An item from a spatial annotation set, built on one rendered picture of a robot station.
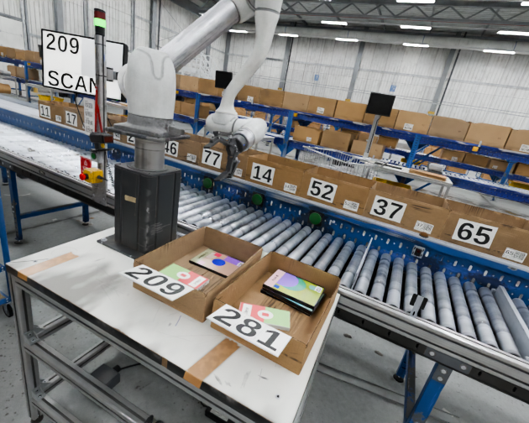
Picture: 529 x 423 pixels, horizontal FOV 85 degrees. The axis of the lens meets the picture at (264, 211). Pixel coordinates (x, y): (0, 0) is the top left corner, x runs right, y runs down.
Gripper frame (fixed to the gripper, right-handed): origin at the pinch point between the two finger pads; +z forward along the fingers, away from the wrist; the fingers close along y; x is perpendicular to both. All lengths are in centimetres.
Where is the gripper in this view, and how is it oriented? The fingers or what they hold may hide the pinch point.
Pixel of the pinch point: (213, 163)
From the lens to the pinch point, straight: 114.5
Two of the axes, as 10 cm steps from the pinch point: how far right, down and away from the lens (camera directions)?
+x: 8.8, 0.8, -4.7
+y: -2.1, -8.3, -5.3
